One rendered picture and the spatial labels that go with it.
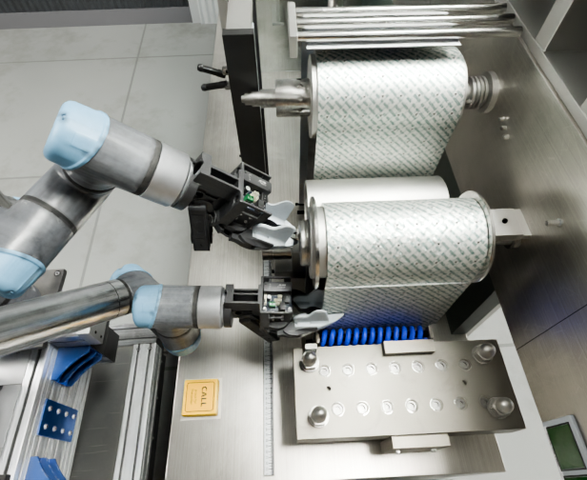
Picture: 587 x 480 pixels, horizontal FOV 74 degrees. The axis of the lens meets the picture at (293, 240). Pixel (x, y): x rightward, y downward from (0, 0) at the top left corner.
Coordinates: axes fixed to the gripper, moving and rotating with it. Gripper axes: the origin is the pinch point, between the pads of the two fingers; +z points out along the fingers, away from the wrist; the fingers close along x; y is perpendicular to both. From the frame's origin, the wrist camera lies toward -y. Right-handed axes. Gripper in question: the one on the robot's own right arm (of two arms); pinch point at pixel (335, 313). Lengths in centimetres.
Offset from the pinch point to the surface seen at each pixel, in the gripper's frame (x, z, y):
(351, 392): -12.0, 3.0, -7.5
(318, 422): -17.4, -3.5, -5.3
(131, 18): 311, -131, -92
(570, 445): -23.6, 27.8, 10.2
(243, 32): 30.8, -17.3, 35.3
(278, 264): 8.2, -10.7, 3.8
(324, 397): -12.8, -1.9, -7.9
